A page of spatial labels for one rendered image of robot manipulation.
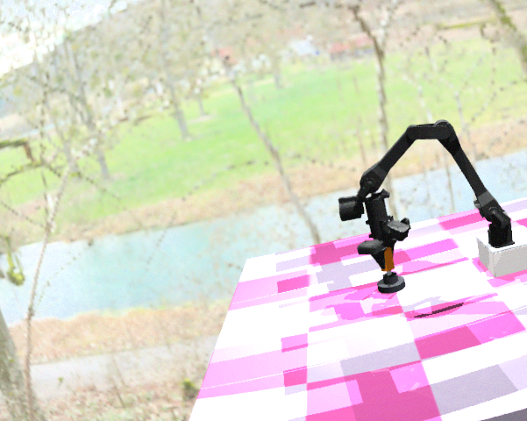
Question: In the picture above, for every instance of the orange knob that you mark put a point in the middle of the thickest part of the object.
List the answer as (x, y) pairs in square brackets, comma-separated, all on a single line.
[(388, 260)]

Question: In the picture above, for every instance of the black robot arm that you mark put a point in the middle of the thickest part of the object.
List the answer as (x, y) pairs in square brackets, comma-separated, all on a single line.
[(351, 207)]

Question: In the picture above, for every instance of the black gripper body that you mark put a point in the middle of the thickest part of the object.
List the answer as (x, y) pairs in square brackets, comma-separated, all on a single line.
[(374, 246)]

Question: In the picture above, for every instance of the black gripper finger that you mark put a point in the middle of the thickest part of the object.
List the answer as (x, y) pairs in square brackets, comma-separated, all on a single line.
[(389, 243), (380, 258)]

